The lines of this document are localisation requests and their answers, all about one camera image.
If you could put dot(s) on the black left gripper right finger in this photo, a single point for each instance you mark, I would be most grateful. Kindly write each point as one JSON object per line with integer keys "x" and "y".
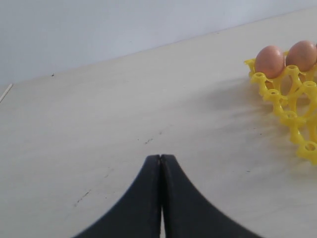
{"x": 187, "y": 213}

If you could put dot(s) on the yellow plastic egg tray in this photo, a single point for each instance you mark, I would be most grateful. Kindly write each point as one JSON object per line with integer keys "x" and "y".
{"x": 293, "y": 95}

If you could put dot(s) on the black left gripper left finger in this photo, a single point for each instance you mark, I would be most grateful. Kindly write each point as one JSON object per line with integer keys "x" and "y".
{"x": 137, "y": 214}

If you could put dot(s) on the brown egg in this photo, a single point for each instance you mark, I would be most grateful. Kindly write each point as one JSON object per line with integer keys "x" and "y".
{"x": 303, "y": 54}
{"x": 270, "y": 61}

